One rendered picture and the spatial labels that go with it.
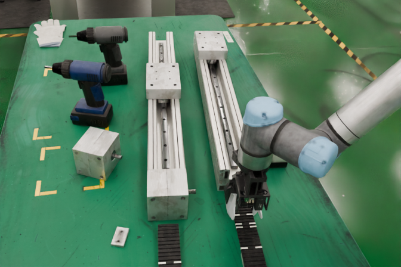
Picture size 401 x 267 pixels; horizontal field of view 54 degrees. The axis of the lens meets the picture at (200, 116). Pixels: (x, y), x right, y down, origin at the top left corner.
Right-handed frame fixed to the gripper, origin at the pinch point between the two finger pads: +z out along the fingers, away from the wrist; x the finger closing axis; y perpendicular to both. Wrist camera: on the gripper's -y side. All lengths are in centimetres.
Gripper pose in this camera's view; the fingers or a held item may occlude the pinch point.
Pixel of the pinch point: (241, 210)
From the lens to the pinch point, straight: 104.8
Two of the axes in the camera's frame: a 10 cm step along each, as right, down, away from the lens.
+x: 9.9, -0.2, 1.1
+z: -0.6, 7.9, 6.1
